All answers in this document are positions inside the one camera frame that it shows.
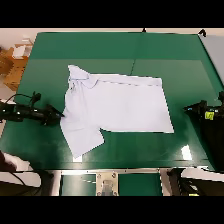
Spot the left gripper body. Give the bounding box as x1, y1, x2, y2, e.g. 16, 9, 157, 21
39, 104, 60, 127

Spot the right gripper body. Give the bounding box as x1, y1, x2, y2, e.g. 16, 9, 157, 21
183, 99, 210, 117

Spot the white polo shirt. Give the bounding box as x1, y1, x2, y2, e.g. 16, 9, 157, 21
59, 64, 175, 160

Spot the brown cardboard box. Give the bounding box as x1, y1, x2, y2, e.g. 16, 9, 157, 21
0, 46, 32, 92

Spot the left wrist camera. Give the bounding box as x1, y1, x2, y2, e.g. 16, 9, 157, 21
30, 91, 42, 106

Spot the black cable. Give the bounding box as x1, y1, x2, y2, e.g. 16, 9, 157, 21
2, 92, 34, 105

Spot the silver frame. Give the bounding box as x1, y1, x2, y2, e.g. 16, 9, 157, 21
46, 167, 214, 197

